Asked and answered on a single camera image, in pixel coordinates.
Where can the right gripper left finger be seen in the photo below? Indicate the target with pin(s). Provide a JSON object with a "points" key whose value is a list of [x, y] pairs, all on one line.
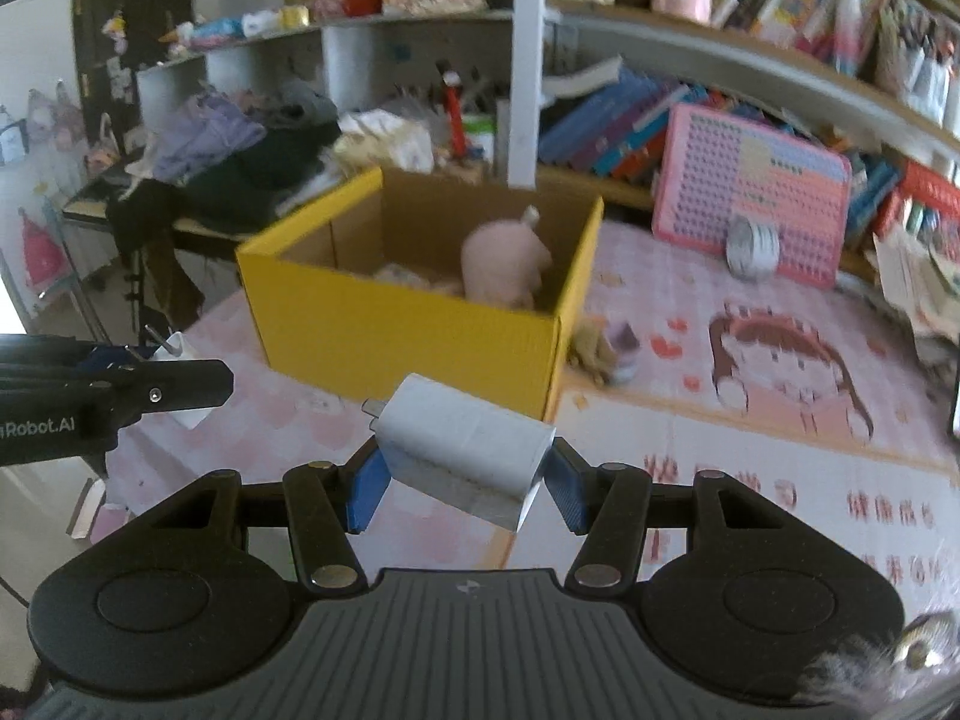
{"points": [[325, 504]]}

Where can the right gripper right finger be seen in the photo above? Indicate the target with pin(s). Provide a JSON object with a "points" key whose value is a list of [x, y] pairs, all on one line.
{"points": [[607, 505]]}

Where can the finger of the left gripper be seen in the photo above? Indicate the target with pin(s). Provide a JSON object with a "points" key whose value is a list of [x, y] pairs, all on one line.
{"points": [[140, 385]]}

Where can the large white charger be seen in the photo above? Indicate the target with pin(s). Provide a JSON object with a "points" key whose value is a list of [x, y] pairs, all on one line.
{"points": [[480, 458]]}

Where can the toy dump truck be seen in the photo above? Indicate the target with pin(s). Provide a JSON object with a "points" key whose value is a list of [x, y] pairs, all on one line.
{"points": [[608, 352]]}

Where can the pink plush pig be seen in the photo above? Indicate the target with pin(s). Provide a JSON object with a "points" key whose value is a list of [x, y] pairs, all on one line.
{"points": [[503, 262]]}

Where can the clear tape roll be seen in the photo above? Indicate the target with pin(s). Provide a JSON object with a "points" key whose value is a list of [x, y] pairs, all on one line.
{"points": [[752, 249]]}

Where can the pink handheld fan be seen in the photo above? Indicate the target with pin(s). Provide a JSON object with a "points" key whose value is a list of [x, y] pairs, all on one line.
{"points": [[419, 278]]}

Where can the pink checkered tablecloth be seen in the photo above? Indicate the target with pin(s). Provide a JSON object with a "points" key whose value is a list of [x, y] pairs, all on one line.
{"points": [[891, 499]]}

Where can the yellow cardboard box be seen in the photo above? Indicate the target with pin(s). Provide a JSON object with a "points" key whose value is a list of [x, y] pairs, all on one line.
{"points": [[323, 319]]}

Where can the pile of clothes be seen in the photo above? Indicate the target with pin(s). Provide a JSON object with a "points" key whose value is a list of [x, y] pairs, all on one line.
{"points": [[227, 162]]}

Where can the pink keyboard learning board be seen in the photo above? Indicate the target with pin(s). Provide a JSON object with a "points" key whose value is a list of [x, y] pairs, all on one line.
{"points": [[718, 167]]}

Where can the crumpled white bag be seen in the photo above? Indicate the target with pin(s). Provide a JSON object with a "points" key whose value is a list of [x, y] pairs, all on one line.
{"points": [[378, 138]]}

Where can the row of books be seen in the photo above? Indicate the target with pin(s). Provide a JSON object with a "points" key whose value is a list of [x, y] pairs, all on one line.
{"points": [[616, 136]]}

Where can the stack of papers and books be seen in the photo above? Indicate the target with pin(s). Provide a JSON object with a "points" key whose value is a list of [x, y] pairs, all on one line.
{"points": [[912, 286]]}

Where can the white shelf unit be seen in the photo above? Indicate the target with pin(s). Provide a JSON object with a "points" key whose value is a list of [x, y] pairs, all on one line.
{"points": [[358, 62]]}

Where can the red book box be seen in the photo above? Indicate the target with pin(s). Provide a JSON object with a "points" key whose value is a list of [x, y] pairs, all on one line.
{"points": [[919, 204]]}

